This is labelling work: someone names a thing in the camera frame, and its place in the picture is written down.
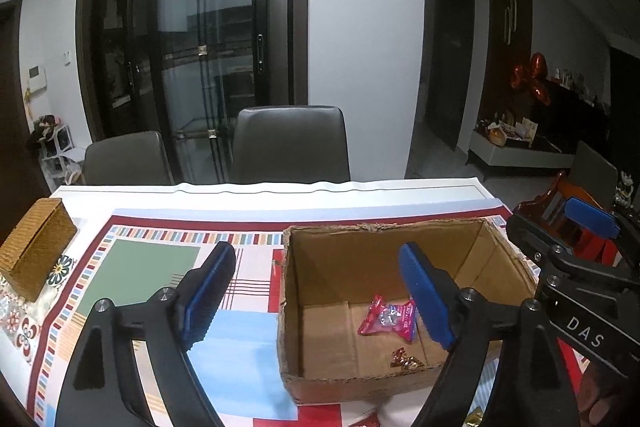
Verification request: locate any dark glass sliding door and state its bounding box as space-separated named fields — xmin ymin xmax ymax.
xmin=75 ymin=0 xmax=311 ymax=185

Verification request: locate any white shelf unit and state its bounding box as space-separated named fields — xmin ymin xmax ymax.
xmin=32 ymin=114 xmax=86 ymax=185

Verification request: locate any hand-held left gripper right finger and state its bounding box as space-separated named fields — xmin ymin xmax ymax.
xmin=397 ymin=242 xmax=583 ymax=427

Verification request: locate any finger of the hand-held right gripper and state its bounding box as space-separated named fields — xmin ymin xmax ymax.
xmin=505 ymin=211 xmax=632 ymax=303
xmin=564 ymin=196 xmax=640 ymax=258

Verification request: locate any tall cabinet with gold handles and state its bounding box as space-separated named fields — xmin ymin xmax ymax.
xmin=487 ymin=0 xmax=533 ymax=118

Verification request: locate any red garment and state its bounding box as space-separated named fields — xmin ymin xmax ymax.
xmin=574 ymin=227 xmax=618 ymax=268

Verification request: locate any wooden high chair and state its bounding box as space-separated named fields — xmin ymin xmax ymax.
xmin=515 ymin=171 xmax=616 ymax=268

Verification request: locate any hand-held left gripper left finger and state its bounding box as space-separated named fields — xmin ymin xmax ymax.
xmin=54 ymin=241 xmax=237 ymax=427

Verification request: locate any dark brown door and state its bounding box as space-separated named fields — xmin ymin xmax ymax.
xmin=0 ymin=0 xmax=51 ymax=228

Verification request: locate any dark wall cabinet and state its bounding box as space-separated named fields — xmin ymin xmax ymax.
xmin=530 ymin=79 xmax=613 ymax=152

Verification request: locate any red foil balloon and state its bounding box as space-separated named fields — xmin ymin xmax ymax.
xmin=510 ymin=52 xmax=552 ymax=106

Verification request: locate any person's right hand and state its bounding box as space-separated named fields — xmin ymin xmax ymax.
xmin=580 ymin=357 xmax=632 ymax=418

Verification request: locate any woven rattan box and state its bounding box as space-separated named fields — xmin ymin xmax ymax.
xmin=0 ymin=198 xmax=79 ymax=303

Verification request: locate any dark hallway door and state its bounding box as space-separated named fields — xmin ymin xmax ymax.
xmin=425 ymin=0 xmax=476 ymax=152

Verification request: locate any brown cardboard box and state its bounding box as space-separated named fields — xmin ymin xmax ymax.
xmin=276 ymin=216 xmax=540 ymax=405

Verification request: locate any grey dining chair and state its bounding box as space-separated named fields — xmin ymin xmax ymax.
xmin=82 ymin=130 xmax=176 ymax=186
xmin=569 ymin=141 xmax=619 ymax=210
xmin=231 ymin=106 xmax=352 ymax=184

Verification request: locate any colourful patterned tablecloth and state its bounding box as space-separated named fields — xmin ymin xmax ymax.
xmin=0 ymin=177 xmax=601 ymax=427

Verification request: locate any pink snack packet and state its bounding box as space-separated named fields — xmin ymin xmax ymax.
xmin=356 ymin=293 xmax=420 ymax=344

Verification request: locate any small red gold candy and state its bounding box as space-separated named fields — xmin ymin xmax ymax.
xmin=389 ymin=347 xmax=426 ymax=370

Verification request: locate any white low sideboard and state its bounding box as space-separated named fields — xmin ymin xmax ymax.
xmin=467 ymin=127 xmax=576 ymax=180

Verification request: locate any red snack packet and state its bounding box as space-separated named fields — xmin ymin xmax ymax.
xmin=347 ymin=411 xmax=382 ymax=427

